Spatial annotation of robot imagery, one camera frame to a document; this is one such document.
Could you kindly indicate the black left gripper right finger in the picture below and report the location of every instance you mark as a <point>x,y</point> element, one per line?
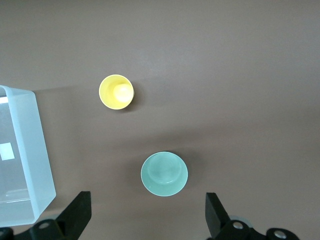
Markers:
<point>217,217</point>

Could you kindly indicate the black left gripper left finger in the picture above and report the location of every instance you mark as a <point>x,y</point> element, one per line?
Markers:
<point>75,215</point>

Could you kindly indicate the pale green bowl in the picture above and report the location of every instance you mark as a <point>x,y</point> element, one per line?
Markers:
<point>163,173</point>

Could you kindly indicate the yellow plastic cup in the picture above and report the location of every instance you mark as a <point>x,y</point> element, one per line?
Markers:
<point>116,92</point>

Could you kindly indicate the translucent white plastic bin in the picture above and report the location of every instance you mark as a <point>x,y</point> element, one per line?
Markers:
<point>27,150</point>

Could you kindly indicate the brown table cover sheet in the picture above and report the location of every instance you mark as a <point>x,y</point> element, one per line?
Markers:
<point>225,75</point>

